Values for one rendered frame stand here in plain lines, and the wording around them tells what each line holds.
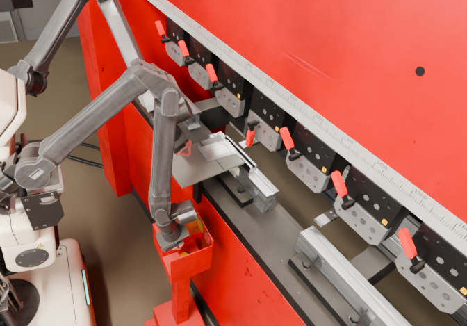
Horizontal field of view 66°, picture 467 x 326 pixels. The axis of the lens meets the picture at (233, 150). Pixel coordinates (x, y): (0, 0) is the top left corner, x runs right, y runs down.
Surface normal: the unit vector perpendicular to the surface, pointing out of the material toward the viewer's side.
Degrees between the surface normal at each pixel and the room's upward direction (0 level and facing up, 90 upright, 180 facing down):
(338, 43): 90
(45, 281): 0
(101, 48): 90
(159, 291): 0
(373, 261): 0
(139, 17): 90
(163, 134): 81
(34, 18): 90
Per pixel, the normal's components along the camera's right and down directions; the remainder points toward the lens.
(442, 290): -0.82, 0.30
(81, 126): 0.29, 0.49
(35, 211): 0.41, 0.63
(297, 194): 0.11, -0.75
